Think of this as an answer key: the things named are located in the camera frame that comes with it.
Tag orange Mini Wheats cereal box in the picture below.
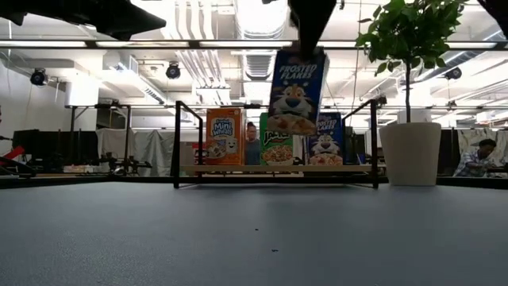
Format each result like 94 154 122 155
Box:
205 107 244 166

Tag white plant pot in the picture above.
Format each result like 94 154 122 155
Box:
379 122 443 187

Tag black overhead frame bar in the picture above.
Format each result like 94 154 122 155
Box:
0 38 508 51

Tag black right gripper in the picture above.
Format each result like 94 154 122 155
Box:
288 0 338 60

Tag black equipment base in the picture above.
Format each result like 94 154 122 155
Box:
0 155 39 179

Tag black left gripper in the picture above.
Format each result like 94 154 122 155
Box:
27 0 167 41

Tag green Apple Jacks cereal box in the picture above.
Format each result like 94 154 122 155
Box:
259 112 295 167

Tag white draped cloth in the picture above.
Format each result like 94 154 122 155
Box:
294 134 309 166

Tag person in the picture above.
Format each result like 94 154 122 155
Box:
453 138 508 178
244 121 262 166

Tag black monitor screens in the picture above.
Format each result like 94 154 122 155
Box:
11 129 99 168

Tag large Frosted Flakes cereal box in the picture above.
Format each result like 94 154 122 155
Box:
267 48 331 137
307 112 344 166

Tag green leafy small tree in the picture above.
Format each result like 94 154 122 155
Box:
355 0 471 124

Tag wooden shelf black metal frame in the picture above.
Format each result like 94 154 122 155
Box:
172 99 380 190

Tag red bar object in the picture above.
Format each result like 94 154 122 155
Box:
0 145 25 160

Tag black bench equipment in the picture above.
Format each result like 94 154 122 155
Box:
98 153 152 176

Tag grey draped cloth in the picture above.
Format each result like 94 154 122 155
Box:
94 127 195 178

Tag black ceiling spotlight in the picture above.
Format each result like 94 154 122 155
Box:
29 68 48 87
165 62 182 80
444 66 464 81

